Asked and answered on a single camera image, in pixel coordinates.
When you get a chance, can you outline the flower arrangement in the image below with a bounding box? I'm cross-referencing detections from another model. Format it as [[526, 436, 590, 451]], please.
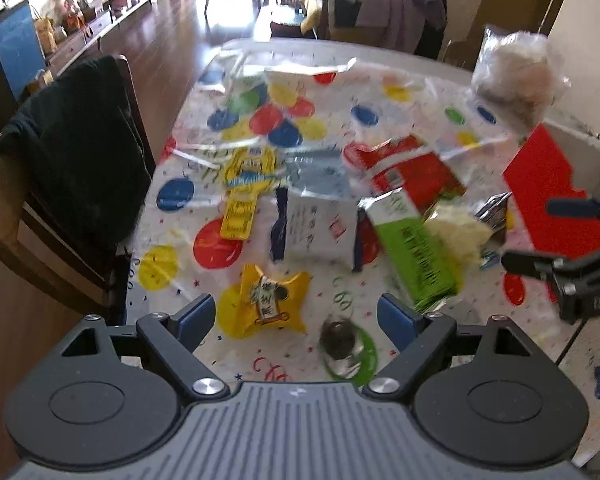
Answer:
[[50, 0, 88, 33]]

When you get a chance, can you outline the white navy snack packet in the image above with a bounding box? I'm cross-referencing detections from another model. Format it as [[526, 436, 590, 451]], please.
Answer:
[[271, 187, 378, 272]]

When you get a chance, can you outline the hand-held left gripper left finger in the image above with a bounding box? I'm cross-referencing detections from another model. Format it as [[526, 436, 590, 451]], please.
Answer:
[[60, 294, 229, 402]]

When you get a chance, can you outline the pale yellow snack bag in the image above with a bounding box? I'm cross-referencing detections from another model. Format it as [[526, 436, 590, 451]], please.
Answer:
[[424, 202, 496, 267]]

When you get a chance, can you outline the dark sofa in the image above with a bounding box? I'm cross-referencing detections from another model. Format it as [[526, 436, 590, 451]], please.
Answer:
[[300, 0, 446, 58]]

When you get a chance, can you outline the red snack packet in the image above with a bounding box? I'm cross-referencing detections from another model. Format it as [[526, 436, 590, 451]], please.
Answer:
[[360, 135, 467, 211]]

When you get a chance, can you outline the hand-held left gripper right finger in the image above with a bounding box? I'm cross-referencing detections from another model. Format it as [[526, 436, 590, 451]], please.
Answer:
[[362, 294, 536, 402]]

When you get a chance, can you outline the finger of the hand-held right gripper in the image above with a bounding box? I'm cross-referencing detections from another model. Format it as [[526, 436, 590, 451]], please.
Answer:
[[546, 187, 600, 231], [501, 247, 600, 293]]

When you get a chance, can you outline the long yellow snack packet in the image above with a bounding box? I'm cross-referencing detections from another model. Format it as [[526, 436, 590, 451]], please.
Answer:
[[220, 147, 281, 241]]

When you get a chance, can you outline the clear bag of buns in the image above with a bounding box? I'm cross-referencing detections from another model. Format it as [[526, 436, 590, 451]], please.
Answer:
[[471, 25, 572, 133]]

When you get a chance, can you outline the silver blue snack packet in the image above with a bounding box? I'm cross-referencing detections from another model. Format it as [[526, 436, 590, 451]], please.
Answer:
[[280, 152, 353, 201]]

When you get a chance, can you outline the black cloth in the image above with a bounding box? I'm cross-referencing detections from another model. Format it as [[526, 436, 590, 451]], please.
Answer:
[[0, 56, 153, 248]]

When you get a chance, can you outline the yellow cloth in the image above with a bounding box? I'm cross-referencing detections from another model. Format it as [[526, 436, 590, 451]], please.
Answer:
[[300, 0, 326, 33]]

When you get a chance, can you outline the yellow star-shaped snack packet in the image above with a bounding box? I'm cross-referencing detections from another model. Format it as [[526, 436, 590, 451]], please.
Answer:
[[216, 262, 312, 341]]

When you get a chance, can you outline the wooden chair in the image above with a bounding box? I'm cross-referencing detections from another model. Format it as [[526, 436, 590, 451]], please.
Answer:
[[0, 55, 156, 326]]

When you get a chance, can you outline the green snack packet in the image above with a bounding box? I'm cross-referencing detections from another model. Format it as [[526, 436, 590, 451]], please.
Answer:
[[357, 187, 458, 311]]

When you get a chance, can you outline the blue front cabinet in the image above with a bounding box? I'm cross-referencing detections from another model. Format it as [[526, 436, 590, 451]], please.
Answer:
[[0, 2, 48, 103]]

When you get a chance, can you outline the balloon print tablecloth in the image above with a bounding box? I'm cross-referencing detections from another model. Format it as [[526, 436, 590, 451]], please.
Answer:
[[125, 45, 600, 386]]

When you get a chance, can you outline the round dark candy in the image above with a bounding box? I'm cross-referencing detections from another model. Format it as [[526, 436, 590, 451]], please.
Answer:
[[319, 317, 367, 377]]

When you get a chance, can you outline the red cardboard box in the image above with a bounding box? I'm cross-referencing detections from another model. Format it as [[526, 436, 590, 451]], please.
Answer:
[[502, 122, 600, 261]]

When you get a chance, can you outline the silver foil packet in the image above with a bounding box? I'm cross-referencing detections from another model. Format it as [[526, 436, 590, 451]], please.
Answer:
[[474, 192, 512, 233]]

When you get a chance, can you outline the grey purple cloth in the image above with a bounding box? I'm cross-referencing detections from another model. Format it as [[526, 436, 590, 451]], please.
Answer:
[[355, 0, 448, 53]]

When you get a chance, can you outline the long wooden console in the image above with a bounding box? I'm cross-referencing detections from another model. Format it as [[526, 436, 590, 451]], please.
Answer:
[[47, 0, 158, 78]]

